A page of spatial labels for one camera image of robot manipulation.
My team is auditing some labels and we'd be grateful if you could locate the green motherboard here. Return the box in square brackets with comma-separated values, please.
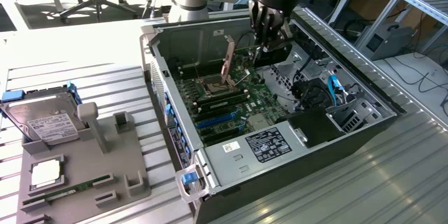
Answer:
[173, 58, 290, 148]

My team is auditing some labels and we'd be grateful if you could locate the silver perforated drive cage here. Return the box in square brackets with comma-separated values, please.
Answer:
[269, 23, 338, 84]

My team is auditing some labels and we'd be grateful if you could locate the silver chipset heatsink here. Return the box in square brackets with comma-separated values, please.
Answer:
[246, 115, 273, 131]

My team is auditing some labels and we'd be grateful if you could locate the metal socket cover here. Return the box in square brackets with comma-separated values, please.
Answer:
[226, 69, 250, 87]

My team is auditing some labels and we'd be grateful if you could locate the silver power supply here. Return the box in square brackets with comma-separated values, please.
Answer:
[204, 123, 317, 187]

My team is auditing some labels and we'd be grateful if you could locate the thin metal locking lever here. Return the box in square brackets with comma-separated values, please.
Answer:
[193, 60, 204, 81]

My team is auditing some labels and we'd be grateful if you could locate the CPU cooler heatsink with fan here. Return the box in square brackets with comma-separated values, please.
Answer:
[218, 34, 294, 84]

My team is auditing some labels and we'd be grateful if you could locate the silver CPU chip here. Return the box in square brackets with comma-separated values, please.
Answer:
[29, 159, 64, 190]

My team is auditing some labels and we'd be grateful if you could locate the blue flat wire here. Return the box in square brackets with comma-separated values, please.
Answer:
[326, 73, 342, 109]

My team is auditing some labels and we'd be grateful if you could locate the grey parts rack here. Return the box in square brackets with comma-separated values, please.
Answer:
[16, 102, 153, 224]

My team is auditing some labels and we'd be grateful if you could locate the open black PC case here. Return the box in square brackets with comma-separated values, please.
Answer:
[138, 11, 408, 224]

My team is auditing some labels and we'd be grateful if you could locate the silver disk bay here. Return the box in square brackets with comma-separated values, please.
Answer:
[324, 97, 385, 135]

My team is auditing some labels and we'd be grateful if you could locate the black expansion slot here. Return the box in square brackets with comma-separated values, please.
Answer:
[204, 132, 245, 147]
[193, 108, 236, 121]

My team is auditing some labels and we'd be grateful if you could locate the black looped wire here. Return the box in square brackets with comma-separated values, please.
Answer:
[236, 31, 260, 51]

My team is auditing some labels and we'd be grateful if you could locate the black drive cable bundle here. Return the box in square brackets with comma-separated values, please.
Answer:
[292, 81, 333, 112]

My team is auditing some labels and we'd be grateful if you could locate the hard disk in blue caddy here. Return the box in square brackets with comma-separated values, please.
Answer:
[0, 83, 85, 146]

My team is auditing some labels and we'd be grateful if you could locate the grey computer tower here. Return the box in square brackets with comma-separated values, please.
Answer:
[354, 23, 416, 61]

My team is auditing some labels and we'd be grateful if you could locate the green RAM stick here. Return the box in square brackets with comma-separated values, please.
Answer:
[200, 100, 246, 112]
[21, 175, 109, 204]

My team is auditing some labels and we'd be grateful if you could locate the CPU socket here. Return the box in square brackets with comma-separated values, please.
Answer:
[197, 75, 234, 98]

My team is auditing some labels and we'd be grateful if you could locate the black office chair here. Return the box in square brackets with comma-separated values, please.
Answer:
[53, 0, 137, 24]

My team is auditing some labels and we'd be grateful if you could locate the black plastic shroud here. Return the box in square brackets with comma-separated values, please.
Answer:
[274, 108, 346, 149]

